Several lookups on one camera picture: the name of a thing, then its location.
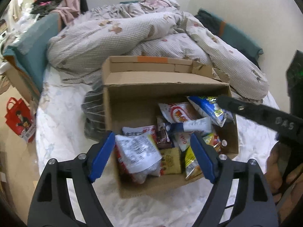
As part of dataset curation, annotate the teal pillow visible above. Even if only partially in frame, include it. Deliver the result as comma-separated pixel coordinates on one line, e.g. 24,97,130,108
195,8,263,69

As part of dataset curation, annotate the white rice cake pack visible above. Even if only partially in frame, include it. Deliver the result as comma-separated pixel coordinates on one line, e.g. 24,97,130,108
165,117,213,152

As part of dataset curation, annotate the red shopping bag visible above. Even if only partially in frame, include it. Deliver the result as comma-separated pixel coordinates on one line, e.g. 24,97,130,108
5,97,36,143

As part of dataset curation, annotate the person right hand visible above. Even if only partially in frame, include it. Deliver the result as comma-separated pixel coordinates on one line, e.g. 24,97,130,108
265,142,302,222

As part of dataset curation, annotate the white red shrimp cracker bag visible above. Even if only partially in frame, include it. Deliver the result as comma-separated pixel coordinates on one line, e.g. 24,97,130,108
158,102,201,124

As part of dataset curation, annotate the brown cardboard box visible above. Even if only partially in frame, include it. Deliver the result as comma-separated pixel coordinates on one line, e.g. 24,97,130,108
102,56,239,199

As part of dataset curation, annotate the floral quilted duvet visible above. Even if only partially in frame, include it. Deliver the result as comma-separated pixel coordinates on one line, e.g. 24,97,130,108
47,0,269,100

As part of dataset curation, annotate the grey striped cloth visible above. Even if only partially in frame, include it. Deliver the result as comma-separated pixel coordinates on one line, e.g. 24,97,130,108
81,79,106,141

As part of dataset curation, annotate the teal cushion on box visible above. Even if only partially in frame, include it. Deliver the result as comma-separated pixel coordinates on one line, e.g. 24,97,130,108
3,12,62,95

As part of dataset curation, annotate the orange yellow snack bag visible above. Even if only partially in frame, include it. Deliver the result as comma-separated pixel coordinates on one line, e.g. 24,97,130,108
160,148,182,175

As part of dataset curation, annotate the white bed sheet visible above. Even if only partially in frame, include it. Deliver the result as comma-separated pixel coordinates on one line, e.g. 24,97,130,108
35,66,276,226

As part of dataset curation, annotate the red cartoon face candy bag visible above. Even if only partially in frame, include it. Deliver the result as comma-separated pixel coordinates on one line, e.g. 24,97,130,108
203,132,227,153

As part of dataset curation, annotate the yellow green snack bag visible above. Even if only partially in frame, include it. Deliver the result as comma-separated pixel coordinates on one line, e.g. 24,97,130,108
184,147,202,180

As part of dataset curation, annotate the blue angel snack bag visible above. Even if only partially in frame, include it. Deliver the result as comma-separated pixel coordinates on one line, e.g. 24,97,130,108
187,96,234,128

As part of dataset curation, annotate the red white printed snack bag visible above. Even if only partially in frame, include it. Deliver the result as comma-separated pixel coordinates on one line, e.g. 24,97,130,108
115,126,162,184

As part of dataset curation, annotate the pink hanging cloth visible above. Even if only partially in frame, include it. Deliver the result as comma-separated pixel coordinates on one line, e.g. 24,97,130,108
52,0,81,25

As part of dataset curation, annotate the yellow bear candy bar pack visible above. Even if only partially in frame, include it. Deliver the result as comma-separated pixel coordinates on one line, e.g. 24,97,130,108
157,116,173,149

